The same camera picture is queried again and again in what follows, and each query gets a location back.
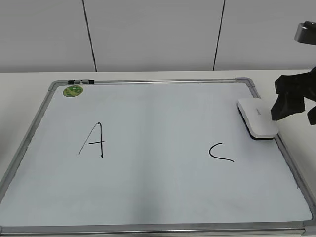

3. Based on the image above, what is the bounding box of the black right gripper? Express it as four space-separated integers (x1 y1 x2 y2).
271 67 316 125

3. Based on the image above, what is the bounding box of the white whiteboard eraser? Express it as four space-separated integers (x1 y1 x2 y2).
237 97 279 140

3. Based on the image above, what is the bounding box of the white framed whiteboard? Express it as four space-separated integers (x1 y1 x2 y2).
0 78 316 236

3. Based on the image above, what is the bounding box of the green round magnet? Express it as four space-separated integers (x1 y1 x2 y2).
63 85 83 97

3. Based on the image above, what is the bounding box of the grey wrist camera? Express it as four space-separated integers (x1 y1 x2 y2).
294 21 316 45

